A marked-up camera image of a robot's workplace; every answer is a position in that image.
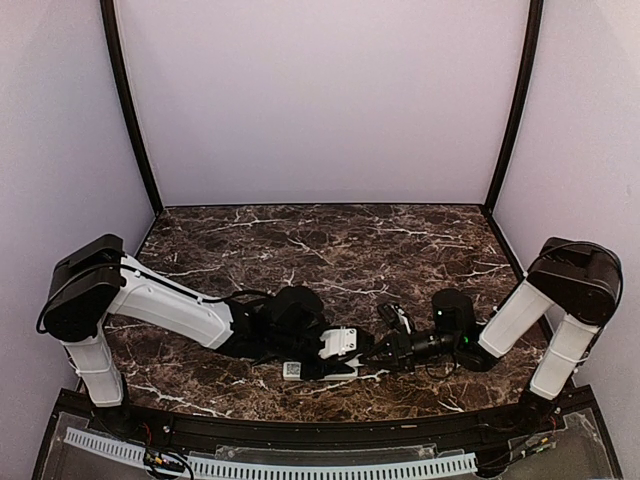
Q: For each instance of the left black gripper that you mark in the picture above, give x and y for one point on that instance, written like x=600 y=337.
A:
x=310 y=373

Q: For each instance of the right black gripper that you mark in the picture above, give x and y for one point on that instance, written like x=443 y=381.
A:
x=401 y=353

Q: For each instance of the white remote control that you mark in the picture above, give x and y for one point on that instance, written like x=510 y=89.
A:
x=296 y=371

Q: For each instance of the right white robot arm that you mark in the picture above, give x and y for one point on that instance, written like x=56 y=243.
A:
x=582 y=279

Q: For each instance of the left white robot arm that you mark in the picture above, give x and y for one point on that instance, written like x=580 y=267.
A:
x=100 y=279

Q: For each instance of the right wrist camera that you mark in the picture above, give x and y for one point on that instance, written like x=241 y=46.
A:
x=395 y=317

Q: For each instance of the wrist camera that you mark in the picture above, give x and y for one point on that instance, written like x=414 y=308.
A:
x=344 y=342
x=395 y=317

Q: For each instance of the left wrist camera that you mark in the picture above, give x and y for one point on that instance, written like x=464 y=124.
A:
x=344 y=342

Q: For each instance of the black front rail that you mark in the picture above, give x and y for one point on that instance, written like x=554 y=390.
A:
x=482 y=429

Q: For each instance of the right black frame post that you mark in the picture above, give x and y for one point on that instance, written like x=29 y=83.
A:
x=526 y=64

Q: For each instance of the black frame post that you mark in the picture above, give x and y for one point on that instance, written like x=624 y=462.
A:
x=128 y=110
x=526 y=64

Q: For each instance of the left black frame post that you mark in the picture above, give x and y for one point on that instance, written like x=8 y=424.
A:
x=128 y=110

